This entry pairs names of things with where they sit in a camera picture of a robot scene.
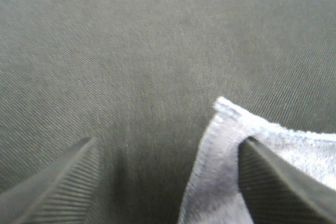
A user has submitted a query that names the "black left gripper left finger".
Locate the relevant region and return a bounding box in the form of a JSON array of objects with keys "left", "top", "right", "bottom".
[{"left": 1, "top": 137, "right": 100, "bottom": 223}]

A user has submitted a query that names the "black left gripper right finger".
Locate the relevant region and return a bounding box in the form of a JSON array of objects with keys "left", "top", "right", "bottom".
[{"left": 238, "top": 137, "right": 335, "bottom": 223}]

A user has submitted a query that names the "grey-blue microfibre towel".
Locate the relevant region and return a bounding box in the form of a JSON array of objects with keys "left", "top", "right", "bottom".
[{"left": 178, "top": 97, "right": 335, "bottom": 223}]

